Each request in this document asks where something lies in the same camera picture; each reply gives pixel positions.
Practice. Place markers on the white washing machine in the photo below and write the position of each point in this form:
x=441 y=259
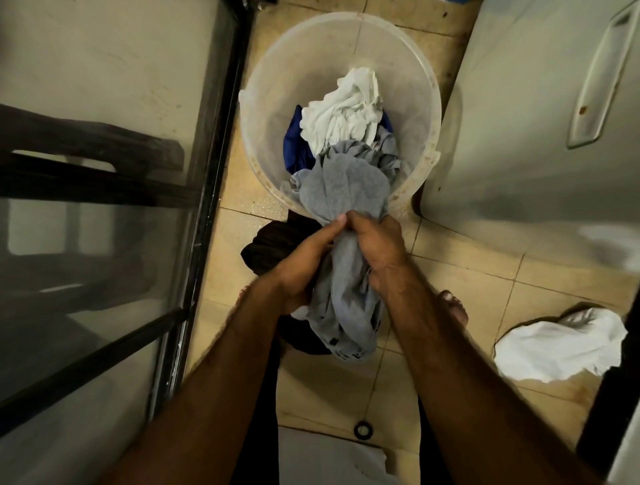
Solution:
x=500 y=150

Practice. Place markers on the person's left hand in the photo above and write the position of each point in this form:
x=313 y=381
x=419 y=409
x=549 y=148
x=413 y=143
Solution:
x=295 y=275

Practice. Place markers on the grey shirt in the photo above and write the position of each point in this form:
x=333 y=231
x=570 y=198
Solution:
x=345 y=190

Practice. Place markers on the dark wooden furniture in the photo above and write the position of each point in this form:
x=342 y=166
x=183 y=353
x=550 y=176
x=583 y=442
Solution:
x=75 y=165

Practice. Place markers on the person's left forearm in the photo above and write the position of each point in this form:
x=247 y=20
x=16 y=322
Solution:
x=215 y=399

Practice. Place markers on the translucent white plastic bucket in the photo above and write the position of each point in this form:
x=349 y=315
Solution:
x=300 y=60

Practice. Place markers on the person's right forearm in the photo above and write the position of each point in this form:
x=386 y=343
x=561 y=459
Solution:
x=475 y=399

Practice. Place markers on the blue eyelet curtain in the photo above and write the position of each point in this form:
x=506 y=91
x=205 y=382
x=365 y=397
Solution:
x=295 y=145

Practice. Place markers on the black eyelet curtain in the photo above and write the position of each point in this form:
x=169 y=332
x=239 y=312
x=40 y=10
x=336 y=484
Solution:
x=270 y=245

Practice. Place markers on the white appliance with blue base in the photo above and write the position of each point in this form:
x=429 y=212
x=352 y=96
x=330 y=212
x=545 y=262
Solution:
x=457 y=2

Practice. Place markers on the large white clothes cloth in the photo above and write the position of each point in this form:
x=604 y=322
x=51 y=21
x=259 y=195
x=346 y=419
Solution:
x=550 y=345

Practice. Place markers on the person's right hand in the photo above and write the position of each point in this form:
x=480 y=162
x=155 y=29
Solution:
x=385 y=250

